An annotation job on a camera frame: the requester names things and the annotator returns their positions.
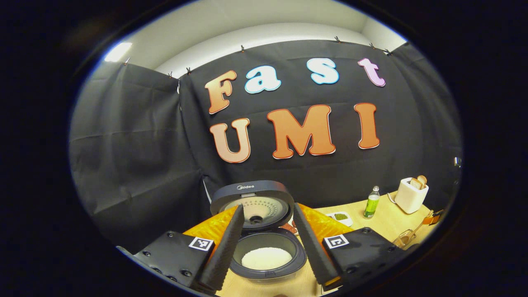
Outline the white rice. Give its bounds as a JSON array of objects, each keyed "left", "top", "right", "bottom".
[{"left": 241, "top": 247, "right": 292, "bottom": 271}]

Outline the green drink bottle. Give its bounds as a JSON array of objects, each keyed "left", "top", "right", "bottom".
[{"left": 363, "top": 186, "right": 381, "bottom": 219}]

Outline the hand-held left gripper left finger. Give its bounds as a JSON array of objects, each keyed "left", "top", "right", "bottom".
[{"left": 136, "top": 204, "right": 245, "bottom": 292}]

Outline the white toaster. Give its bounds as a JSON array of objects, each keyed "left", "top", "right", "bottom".
[{"left": 395, "top": 177, "right": 429, "bottom": 214}]

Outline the dark grey rice cooker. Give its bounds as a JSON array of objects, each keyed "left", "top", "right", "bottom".
[{"left": 210, "top": 180, "right": 308, "bottom": 284}]

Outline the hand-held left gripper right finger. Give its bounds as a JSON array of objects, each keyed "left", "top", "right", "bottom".
[{"left": 293, "top": 202, "right": 407, "bottom": 288}]

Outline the divided white bean dish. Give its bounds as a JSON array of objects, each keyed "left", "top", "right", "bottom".
[{"left": 329, "top": 212, "right": 354, "bottom": 227}]

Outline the clear chopstick holder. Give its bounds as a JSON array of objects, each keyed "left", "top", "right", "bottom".
[{"left": 392, "top": 228, "right": 418, "bottom": 249}]

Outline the ceiling light panel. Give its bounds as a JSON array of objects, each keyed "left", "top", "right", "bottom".
[{"left": 104, "top": 42, "right": 133, "bottom": 62}]

